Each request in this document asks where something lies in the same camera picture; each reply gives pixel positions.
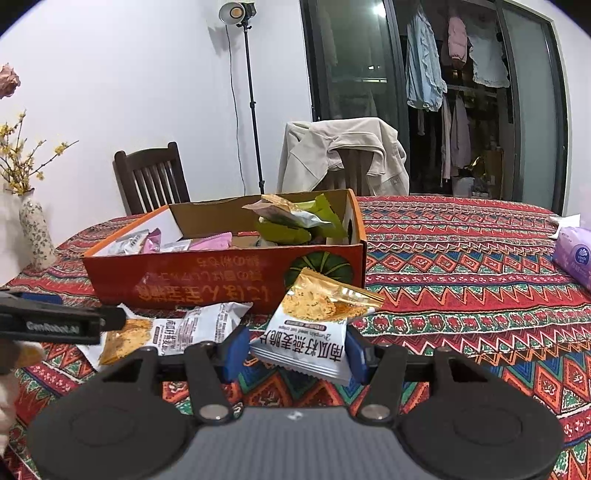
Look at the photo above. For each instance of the silver gold snack packet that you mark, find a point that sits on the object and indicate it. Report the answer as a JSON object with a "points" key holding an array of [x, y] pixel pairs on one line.
{"points": [[286, 210]]}

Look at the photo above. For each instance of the hanging light blue shirt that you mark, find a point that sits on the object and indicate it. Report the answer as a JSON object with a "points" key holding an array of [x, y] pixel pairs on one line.
{"points": [[422, 64]]}

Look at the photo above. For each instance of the wooden chair under jacket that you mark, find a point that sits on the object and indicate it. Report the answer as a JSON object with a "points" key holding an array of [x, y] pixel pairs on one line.
{"points": [[355, 168]]}

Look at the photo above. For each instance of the silver white snack packet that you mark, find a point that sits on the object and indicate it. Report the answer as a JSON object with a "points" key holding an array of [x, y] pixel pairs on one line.
{"points": [[129, 242]]}

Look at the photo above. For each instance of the studio light on stand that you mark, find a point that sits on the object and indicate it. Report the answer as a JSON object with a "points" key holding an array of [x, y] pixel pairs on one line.
{"points": [[235, 10]]}

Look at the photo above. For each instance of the pink artificial flower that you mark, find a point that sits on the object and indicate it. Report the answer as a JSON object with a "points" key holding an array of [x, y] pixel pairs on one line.
{"points": [[8, 81]]}

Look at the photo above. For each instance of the hanging white shirt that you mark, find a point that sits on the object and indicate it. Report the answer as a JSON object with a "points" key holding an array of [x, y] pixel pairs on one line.
{"points": [[487, 57]]}

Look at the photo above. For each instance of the person's left hand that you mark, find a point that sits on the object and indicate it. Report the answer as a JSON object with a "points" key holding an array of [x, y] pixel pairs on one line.
{"points": [[7, 406]]}

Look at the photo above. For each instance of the hanging pink jacket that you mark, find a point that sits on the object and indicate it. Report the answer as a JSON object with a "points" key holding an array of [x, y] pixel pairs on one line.
{"points": [[458, 44]]}

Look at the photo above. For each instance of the white storage container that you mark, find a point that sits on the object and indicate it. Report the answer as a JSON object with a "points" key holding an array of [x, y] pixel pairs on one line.
{"points": [[463, 186]]}

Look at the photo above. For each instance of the floral ceramic vase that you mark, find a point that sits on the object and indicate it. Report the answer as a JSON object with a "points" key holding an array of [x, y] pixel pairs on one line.
{"points": [[37, 235]]}

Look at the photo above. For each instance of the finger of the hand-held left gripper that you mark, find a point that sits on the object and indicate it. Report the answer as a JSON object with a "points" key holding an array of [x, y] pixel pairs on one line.
{"points": [[113, 318], [41, 299]]}

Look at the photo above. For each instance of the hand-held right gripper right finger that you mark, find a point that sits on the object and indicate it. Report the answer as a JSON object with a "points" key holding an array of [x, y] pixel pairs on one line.
{"points": [[356, 356]]}

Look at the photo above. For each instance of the beige jacket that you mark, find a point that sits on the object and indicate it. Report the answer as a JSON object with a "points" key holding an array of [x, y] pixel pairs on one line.
{"points": [[314, 152]]}

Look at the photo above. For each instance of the pink snack packet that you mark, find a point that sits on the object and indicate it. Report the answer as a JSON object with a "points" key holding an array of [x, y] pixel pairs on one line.
{"points": [[210, 241], [152, 240]]}

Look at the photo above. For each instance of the small white snack packet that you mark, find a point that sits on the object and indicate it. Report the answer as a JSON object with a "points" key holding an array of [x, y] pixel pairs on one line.
{"points": [[90, 356]]}

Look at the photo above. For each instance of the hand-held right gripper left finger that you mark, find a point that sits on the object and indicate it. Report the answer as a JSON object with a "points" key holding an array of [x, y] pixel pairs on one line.
{"points": [[235, 350]]}

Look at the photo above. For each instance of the dark wooden chair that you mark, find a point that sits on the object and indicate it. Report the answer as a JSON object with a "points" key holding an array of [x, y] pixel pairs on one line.
{"points": [[152, 180]]}

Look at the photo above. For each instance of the purple tissue pack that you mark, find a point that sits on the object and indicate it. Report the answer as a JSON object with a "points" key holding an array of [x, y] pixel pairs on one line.
{"points": [[575, 256]]}

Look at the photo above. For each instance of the white gold crisp packet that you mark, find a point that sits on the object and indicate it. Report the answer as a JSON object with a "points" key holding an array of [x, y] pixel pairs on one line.
{"points": [[309, 337], [194, 330]]}

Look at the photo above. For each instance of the hanging pale garments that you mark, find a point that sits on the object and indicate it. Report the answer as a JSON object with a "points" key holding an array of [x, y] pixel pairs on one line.
{"points": [[457, 134]]}

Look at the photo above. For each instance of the orange cardboard box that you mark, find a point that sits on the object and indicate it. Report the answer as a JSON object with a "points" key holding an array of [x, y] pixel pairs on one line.
{"points": [[207, 272]]}

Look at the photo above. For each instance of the yellow flower branches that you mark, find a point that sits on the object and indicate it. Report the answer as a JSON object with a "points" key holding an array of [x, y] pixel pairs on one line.
{"points": [[18, 170]]}

